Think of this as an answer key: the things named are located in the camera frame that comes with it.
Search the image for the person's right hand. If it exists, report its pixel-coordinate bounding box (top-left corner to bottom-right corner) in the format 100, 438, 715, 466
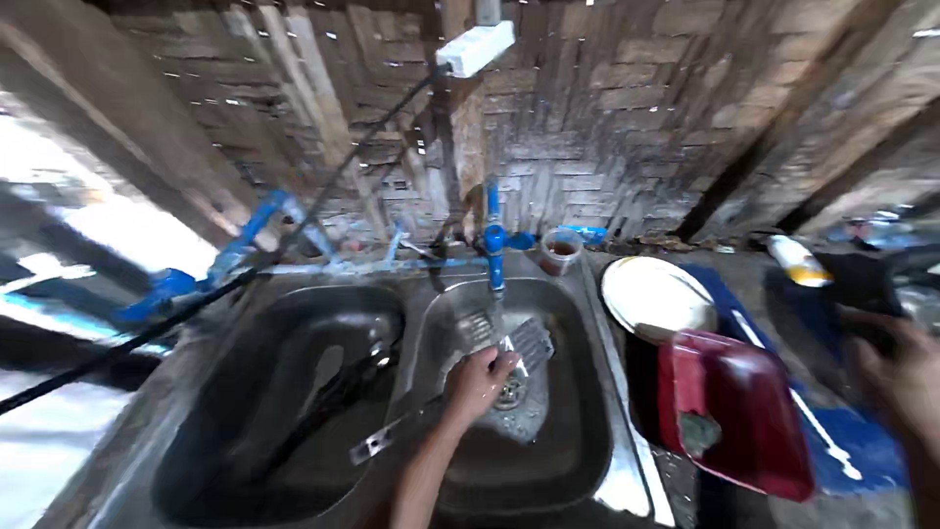
841, 305, 940, 442

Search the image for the person's left hand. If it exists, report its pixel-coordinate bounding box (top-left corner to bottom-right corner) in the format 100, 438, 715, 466
445, 346, 519, 429

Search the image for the metal slotted turner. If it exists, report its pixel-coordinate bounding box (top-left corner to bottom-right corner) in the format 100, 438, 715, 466
350, 317, 555, 467

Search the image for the person's right forearm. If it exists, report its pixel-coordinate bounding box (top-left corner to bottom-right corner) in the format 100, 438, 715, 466
897, 420, 940, 529

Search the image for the person's left forearm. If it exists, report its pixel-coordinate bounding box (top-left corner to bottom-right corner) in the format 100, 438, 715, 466
389, 413, 469, 529

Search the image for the metal sink drain strainer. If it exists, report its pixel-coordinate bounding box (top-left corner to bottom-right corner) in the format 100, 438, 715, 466
493, 373, 527, 411

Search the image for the long white stick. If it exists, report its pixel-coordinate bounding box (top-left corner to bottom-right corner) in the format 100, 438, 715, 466
731, 309, 863, 481

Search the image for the blue mat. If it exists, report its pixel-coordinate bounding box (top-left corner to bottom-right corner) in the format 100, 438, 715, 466
676, 262, 910, 496

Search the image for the white and yellow bottle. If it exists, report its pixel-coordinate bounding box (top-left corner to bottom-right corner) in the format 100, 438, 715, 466
767, 234, 834, 288

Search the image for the clear plastic cup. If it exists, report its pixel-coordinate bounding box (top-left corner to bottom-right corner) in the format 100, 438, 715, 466
540, 227, 584, 277

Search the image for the blue faucet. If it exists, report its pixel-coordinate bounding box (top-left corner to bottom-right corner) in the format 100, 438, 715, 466
482, 176, 536, 301

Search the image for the red plastic basin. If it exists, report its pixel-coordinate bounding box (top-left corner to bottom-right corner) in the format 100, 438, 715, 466
657, 328, 816, 504

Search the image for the double metal sink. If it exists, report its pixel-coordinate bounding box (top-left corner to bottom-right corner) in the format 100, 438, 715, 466
88, 264, 653, 529

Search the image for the white round plate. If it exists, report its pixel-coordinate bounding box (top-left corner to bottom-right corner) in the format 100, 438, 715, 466
601, 256, 718, 345

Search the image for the black utensil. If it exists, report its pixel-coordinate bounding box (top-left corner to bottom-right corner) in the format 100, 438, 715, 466
260, 351, 398, 479

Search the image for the grayish green sponge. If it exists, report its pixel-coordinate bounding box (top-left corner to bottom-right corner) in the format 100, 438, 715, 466
679, 410, 722, 460

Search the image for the blue water pipe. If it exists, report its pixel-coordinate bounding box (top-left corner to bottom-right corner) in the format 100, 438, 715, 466
116, 189, 489, 324

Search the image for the white junction box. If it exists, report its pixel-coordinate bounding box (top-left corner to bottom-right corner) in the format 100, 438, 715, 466
436, 21, 517, 79

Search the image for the black cable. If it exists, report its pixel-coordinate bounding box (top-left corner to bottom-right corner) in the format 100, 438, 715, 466
0, 63, 452, 417

